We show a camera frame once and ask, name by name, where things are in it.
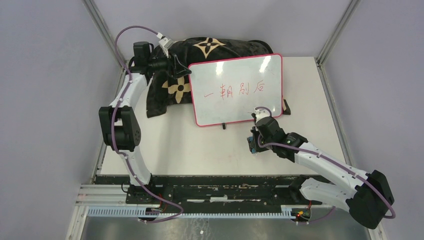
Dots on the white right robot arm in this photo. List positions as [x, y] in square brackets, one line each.
[366, 196]

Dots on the pink framed whiteboard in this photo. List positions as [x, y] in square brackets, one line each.
[228, 91]

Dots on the blue black whiteboard eraser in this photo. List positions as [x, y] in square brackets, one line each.
[252, 144]

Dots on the aluminium frame rails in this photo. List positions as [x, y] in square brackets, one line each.
[101, 195]

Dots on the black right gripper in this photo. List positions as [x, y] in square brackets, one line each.
[257, 130]

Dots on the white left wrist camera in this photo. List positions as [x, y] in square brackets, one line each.
[165, 42]

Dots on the black patterned blanket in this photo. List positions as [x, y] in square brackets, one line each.
[165, 91]

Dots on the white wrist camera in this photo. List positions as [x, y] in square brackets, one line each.
[257, 115]
[165, 42]

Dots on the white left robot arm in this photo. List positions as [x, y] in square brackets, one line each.
[119, 125]

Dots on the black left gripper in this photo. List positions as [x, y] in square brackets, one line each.
[175, 69]

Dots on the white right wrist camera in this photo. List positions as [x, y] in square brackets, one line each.
[257, 115]

